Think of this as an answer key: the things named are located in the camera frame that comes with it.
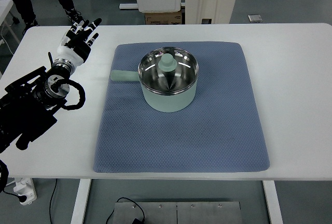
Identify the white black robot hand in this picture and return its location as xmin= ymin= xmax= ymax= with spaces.
xmin=52 ymin=18 xmax=102 ymax=75

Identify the green pot with handle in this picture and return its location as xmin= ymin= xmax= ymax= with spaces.
xmin=110 ymin=47 xmax=199 ymax=113

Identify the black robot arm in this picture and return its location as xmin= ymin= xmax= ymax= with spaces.
xmin=1 ymin=54 xmax=86 ymax=151

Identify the white side table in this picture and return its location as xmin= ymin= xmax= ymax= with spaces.
xmin=1 ymin=0 xmax=20 ymax=55

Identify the cardboard box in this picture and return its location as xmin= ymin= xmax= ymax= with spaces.
xmin=145 ymin=11 xmax=182 ymax=25

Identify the glass lid green knob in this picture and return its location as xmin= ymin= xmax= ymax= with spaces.
xmin=138 ymin=47 xmax=199 ymax=95

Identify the white power strip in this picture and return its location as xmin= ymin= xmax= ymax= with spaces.
xmin=13 ymin=177 xmax=37 ymax=205

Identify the blue quilted mat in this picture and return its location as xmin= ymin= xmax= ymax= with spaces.
xmin=93 ymin=41 xmax=270 ymax=173

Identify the white table leg left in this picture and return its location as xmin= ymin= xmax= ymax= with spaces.
xmin=70 ymin=179 xmax=92 ymax=224

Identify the white table leg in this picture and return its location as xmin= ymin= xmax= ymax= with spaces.
xmin=262 ymin=180 xmax=283 ymax=224
xmin=70 ymin=179 xmax=92 ymax=224

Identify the grey floor socket plate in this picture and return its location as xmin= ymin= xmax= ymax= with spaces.
xmin=247 ymin=14 xmax=262 ymax=23

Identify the white table leg right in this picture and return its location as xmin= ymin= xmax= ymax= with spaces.
xmin=262 ymin=180 xmax=283 ymax=224

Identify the black power adapter cable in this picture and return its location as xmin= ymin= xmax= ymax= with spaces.
xmin=105 ymin=197 xmax=146 ymax=224

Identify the metal base plate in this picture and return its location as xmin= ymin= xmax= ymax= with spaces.
xmin=113 ymin=202 xmax=243 ymax=223

